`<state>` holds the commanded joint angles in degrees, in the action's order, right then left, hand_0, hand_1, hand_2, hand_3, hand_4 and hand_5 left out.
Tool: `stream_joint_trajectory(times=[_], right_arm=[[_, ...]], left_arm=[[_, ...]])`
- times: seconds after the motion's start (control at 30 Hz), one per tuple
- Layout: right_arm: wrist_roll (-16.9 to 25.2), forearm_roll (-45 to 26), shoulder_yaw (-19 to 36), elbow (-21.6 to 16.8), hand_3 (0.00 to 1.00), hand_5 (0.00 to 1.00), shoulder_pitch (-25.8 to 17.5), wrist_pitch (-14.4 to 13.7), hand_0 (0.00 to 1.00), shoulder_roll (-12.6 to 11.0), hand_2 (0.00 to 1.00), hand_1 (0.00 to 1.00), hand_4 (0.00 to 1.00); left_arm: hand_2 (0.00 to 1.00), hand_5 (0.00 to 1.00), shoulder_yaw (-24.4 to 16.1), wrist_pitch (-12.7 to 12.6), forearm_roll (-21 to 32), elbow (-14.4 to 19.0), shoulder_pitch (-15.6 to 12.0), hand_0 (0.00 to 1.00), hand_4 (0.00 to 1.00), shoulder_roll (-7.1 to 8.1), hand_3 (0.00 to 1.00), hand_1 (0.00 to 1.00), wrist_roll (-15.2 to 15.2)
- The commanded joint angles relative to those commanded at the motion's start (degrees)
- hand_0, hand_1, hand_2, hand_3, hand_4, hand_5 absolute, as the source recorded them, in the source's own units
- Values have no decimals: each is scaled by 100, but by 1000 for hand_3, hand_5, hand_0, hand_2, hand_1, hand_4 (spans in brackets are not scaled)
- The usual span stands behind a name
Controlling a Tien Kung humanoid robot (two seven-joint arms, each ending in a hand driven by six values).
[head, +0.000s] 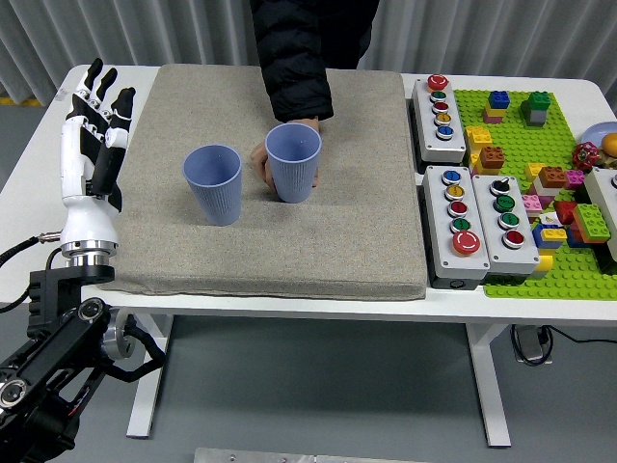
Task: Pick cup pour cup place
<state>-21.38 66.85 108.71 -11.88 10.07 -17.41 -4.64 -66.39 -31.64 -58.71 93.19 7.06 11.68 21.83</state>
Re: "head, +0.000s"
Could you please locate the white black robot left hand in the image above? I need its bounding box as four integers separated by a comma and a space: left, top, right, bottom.
58, 57, 138, 245

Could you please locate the person's hand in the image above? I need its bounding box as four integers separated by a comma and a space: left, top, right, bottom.
250, 118, 323, 195

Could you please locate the blue ribbed plastic cup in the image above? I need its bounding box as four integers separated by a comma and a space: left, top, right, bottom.
265, 123, 323, 204
182, 144, 243, 227

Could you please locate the grey-brown fabric mat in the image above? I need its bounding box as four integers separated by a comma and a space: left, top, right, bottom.
94, 64, 428, 303

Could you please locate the person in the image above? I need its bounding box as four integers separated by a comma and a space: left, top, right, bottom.
250, 0, 382, 73

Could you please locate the grey five-button control box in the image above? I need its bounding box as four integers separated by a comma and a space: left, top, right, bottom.
408, 73, 469, 166

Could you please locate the grey box large red button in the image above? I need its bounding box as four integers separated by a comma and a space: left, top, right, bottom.
421, 165, 492, 290

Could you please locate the orange toy brick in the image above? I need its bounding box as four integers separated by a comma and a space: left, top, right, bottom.
538, 166, 569, 189
478, 146, 506, 174

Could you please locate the white pleated curtain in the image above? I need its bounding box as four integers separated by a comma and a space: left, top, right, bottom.
0, 0, 617, 107

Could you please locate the green brick baseplate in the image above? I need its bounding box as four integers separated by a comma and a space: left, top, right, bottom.
452, 89, 617, 301

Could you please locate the white table leg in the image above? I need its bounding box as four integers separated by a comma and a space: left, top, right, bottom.
125, 313, 174, 440
465, 321, 512, 448

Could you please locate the dark green toy brick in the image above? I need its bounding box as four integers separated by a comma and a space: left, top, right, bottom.
520, 91, 552, 116

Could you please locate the red toy brick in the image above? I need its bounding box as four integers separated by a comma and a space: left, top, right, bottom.
552, 201, 579, 226

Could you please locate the red toy valve wheel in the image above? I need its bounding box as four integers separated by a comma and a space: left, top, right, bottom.
572, 142, 601, 171

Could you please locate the grey power adapter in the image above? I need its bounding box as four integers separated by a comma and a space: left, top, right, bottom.
511, 324, 554, 367

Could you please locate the light blue plate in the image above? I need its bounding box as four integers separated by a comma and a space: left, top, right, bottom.
581, 122, 617, 146

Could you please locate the large light green toy brick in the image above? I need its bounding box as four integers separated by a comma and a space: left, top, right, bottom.
572, 204, 611, 244

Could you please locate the white button box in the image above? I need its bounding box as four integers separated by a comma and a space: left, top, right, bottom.
582, 167, 617, 264

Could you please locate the toy burger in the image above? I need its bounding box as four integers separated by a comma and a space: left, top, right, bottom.
597, 133, 617, 170

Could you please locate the grey box with selector switch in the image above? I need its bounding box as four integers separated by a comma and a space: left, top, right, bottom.
470, 174, 541, 286

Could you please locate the black power cable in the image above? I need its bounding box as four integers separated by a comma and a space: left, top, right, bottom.
544, 325, 617, 345

